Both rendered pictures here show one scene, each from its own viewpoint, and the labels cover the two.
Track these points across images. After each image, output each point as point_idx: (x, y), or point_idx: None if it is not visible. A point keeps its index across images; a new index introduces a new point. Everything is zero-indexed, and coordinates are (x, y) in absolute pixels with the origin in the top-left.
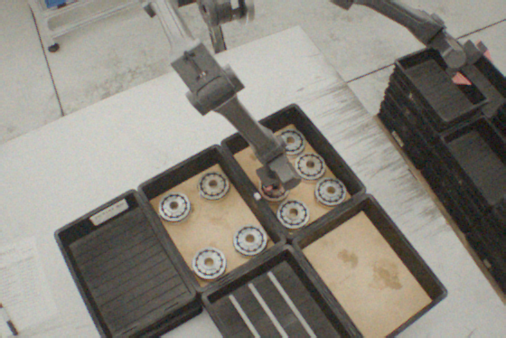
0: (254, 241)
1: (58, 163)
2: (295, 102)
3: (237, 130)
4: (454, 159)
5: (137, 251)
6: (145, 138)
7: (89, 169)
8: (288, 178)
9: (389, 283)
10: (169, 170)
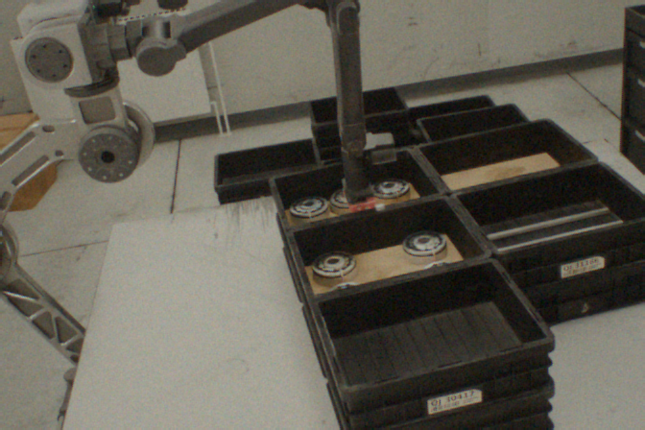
0: (429, 237)
1: None
2: (232, 241)
3: (359, 69)
4: None
5: (397, 347)
6: (185, 380)
7: None
8: (391, 137)
9: (515, 173)
10: (302, 269)
